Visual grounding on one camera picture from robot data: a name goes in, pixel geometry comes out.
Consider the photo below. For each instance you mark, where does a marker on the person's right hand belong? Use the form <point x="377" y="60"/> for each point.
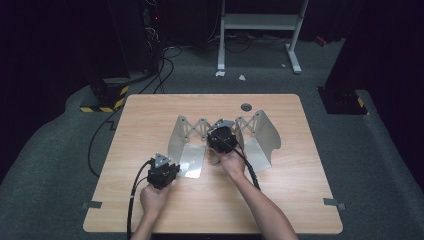
<point x="233" y="163"/>

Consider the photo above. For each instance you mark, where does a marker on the black yellow striped base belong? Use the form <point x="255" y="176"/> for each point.
<point x="106" y="96"/>
<point x="343" y="101"/>

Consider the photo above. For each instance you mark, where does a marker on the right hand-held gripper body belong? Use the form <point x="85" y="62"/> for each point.
<point x="221" y="138"/>

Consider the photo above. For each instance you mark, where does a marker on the grey tape strip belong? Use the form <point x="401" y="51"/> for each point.
<point x="333" y="202"/>
<point x="92" y="204"/>

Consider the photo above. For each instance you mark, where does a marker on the person's left hand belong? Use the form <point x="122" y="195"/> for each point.
<point x="154" y="200"/>

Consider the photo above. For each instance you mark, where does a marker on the expandable grey metal bookend rack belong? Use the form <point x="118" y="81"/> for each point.
<point x="260" y="140"/>

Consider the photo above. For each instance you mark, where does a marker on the red object on floor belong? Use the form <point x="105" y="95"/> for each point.
<point x="321" y="41"/>

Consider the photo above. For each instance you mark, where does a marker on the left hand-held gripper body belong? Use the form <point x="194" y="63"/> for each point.
<point x="161" y="173"/>

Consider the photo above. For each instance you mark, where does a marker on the white metal stand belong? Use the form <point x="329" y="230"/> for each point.
<point x="260" y="21"/>

